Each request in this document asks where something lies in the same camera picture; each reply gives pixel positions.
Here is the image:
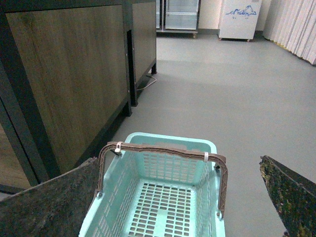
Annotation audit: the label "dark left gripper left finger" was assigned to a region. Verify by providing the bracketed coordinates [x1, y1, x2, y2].
[0, 158, 99, 237]

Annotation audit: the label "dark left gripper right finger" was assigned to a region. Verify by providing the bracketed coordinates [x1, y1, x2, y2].
[260, 156, 316, 237]

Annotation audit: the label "brown basket handle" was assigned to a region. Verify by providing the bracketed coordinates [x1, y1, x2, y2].
[94, 142, 228, 218]

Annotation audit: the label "light blue plastic basket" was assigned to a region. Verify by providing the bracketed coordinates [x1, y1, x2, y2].
[79, 132, 226, 237]

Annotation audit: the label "white vertical blinds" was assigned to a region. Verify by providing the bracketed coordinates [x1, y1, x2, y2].
[263, 0, 316, 66]

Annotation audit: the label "white chest freezer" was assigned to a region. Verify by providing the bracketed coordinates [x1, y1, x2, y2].
[218, 0, 262, 42]

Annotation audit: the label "glass door display fridge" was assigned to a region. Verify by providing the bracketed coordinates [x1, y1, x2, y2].
[156, 0, 201, 39]

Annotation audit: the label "wooden cabinet with black frame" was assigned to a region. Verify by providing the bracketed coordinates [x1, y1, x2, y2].
[0, 0, 157, 194]

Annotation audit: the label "white cable on floor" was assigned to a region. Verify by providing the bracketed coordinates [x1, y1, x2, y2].
[136, 75, 158, 91]

